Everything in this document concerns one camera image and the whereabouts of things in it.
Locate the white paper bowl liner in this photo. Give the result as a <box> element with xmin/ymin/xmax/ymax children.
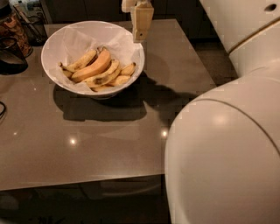
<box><xmin>47</xmin><ymin>28</ymin><xmax>143</xmax><ymax>94</ymax></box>

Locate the black wire basket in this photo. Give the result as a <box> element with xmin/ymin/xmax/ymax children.
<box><xmin>21</xmin><ymin>16</ymin><xmax>47</xmax><ymax>46</ymax></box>

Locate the small right banana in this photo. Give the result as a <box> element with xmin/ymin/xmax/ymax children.
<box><xmin>120</xmin><ymin>62</ymin><xmax>136</xmax><ymax>76</ymax></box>

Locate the lower right banana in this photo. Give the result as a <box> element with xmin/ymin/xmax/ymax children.
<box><xmin>109</xmin><ymin>75</ymin><xmax>130</xmax><ymax>87</ymax></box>

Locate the small left banana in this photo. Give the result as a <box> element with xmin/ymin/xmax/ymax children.
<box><xmin>62</xmin><ymin>70</ymin><xmax>73</xmax><ymax>78</ymax></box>

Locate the patterned brown jar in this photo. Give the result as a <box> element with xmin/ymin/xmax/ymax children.
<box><xmin>0</xmin><ymin>11</ymin><xmax>32</xmax><ymax>57</ymax></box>

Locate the white bowl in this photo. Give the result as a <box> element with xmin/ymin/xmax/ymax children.
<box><xmin>40</xmin><ymin>20</ymin><xmax>146</xmax><ymax>101</ymax></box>

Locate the large orange-yellow banana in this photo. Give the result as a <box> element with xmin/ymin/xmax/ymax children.
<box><xmin>71</xmin><ymin>48</ymin><xmax>111</xmax><ymax>83</ymax></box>

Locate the dark cabinet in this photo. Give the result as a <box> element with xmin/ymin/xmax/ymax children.
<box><xmin>39</xmin><ymin>0</ymin><xmax>218</xmax><ymax>40</ymax></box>

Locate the black kettle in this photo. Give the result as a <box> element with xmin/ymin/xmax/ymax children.
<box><xmin>0</xmin><ymin>37</ymin><xmax>28</xmax><ymax>74</ymax></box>

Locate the small banana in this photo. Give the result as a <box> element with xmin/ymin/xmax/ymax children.
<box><xmin>120</xmin><ymin>62</ymin><xmax>136</xmax><ymax>76</ymax></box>
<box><xmin>62</xmin><ymin>70</ymin><xmax>73</xmax><ymax>78</ymax></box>

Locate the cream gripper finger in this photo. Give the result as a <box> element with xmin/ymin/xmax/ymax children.
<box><xmin>122</xmin><ymin>0</ymin><xmax>137</xmax><ymax>13</ymax></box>
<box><xmin>130</xmin><ymin>1</ymin><xmax>154</xmax><ymax>43</ymax></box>

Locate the upper left spotted banana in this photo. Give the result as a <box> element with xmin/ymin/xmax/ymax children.
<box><xmin>59</xmin><ymin>50</ymin><xmax>97</xmax><ymax>73</ymax></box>

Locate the long spotted banana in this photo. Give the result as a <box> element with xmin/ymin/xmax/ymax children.
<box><xmin>84</xmin><ymin>59</ymin><xmax>121</xmax><ymax>88</ymax></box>

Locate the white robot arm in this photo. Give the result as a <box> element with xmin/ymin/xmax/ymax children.
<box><xmin>164</xmin><ymin>0</ymin><xmax>280</xmax><ymax>224</ymax></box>

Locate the black cable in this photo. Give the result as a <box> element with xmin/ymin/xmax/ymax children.
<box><xmin>0</xmin><ymin>101</ymin><xmax>7</xmax><ymax>120</ymax></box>

